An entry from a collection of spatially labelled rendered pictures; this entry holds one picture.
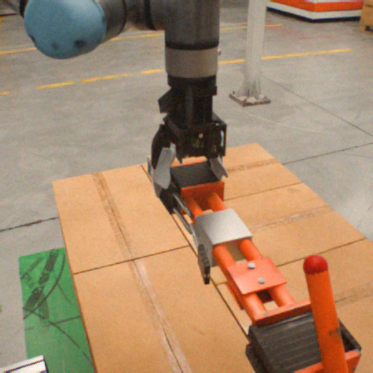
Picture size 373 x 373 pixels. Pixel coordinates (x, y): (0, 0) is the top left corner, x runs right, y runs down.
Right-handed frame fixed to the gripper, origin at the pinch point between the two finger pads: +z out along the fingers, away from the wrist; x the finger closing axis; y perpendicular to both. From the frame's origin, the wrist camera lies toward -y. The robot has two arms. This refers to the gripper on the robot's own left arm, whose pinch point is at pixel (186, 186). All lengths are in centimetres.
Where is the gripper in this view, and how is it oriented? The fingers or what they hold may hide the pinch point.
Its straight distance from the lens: 71.0
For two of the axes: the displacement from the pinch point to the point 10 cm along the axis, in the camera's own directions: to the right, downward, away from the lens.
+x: 9.5, -1.8, 2.7
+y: 3.2, 5.1, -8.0
